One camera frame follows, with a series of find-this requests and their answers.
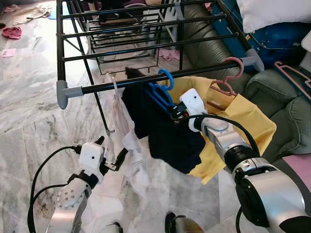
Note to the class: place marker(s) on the blue plastic hanger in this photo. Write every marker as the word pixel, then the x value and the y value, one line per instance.
pixel 156 96

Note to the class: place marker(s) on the dark navy garment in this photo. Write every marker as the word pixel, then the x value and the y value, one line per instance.
pixel 165 141

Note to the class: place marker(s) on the pink plastic hanger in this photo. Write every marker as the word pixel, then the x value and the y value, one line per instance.
pixel 241 68
pixel 291 73

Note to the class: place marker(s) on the white translucent garment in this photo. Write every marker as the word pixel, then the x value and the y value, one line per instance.
pixel 119 116

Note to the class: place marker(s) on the black metal drying rack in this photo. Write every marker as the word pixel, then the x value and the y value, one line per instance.
pixel 97 88

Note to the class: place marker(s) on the pale pink cloth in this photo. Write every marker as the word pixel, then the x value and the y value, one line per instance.
pixel 170 54

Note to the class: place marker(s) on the yellow shirt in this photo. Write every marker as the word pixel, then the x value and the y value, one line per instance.
pixel 252 121

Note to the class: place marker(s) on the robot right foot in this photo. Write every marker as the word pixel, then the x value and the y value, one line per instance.
pixel 182 224

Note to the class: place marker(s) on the pink cushion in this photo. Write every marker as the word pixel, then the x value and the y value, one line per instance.
pixel 301 167

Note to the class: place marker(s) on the olive green leather sofa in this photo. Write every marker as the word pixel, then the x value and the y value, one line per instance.
pixel 286 97

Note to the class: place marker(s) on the blue bag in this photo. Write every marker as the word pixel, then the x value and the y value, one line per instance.
pixel 282 43

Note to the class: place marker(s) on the white pillow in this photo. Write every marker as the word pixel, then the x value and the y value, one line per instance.
pixel 272 12

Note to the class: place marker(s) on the beige cloth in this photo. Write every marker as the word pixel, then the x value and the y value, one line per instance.
pixel 29 14

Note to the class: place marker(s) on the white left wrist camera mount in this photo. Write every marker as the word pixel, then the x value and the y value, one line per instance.
pixel 91 158

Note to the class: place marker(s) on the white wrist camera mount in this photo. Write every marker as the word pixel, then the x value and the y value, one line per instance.
pixel 193 103
pixel 91 158

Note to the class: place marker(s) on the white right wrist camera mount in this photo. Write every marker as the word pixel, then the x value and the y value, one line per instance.
pixel 193 103

